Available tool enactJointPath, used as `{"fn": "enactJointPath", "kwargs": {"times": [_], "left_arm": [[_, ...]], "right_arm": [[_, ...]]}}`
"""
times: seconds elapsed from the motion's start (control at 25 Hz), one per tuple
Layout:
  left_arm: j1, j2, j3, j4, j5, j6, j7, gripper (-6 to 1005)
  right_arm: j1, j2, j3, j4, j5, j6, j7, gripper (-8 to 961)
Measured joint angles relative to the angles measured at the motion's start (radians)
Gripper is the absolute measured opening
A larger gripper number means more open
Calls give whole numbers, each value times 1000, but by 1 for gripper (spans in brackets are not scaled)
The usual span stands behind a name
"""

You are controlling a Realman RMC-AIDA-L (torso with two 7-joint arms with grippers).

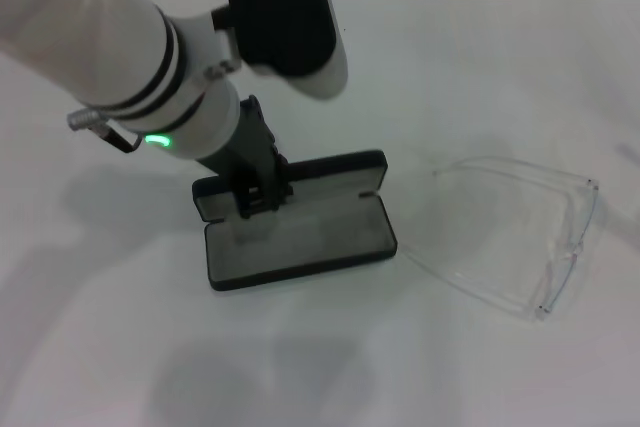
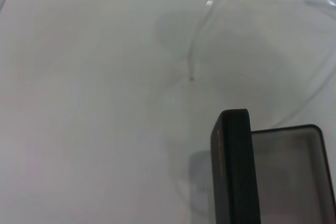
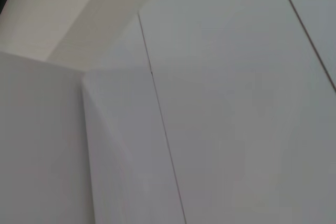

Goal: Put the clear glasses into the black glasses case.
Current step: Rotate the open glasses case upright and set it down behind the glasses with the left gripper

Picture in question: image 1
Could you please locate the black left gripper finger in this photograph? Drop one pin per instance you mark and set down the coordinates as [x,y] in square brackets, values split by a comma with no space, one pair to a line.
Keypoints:
[250,202]
[282,182]

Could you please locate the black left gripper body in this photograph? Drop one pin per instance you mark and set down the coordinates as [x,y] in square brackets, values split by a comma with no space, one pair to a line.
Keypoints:
[245,147]

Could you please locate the black glasses case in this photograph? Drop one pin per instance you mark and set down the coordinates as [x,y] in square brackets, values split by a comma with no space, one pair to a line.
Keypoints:
[310,247]

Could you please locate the clear white glasses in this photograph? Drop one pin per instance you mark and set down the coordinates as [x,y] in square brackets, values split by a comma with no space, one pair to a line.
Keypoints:
[570,257]

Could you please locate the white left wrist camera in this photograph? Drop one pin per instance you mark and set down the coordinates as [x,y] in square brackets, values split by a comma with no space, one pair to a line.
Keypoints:
[285,12]

